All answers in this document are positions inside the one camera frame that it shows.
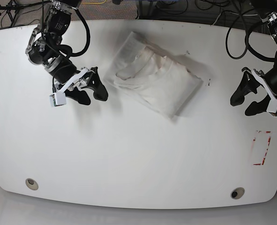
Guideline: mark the white printed T-shirt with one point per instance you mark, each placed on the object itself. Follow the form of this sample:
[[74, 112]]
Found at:
[[151, 76]]

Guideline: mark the wrist camera board left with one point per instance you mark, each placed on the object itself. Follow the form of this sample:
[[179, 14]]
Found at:
[[272, 107]]

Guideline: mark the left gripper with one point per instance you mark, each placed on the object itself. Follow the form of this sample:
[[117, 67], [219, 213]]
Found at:
[[249, 84]]

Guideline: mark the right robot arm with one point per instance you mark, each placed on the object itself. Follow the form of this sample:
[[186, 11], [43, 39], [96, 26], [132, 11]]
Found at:
[[45, 48]]

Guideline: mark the red tape rectangle marking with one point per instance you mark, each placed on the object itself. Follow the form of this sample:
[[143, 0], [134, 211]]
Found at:
[[260, 146]]

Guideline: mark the black tripod stand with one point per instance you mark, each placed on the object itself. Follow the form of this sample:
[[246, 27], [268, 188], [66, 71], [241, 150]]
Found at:
[[12, 10]]

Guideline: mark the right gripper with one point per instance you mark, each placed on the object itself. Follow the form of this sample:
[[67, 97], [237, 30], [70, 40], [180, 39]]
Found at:
[[70, 81]]

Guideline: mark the right table cable grommet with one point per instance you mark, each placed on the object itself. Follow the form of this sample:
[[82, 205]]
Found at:
[[237, 193]]

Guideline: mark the left table cable grommet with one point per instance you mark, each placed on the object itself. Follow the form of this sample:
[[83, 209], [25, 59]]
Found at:
[[31, 184]]

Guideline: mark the table cable grommet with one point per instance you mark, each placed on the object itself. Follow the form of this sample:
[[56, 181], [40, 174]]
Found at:
[[31, 184], [237, 193]]

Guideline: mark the wrist camera board right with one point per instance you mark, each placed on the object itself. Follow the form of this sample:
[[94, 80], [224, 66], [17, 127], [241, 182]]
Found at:
[[57, 99]]

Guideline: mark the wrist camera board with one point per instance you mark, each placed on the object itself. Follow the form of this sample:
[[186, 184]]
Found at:
[[272, 107], [57, 99]]

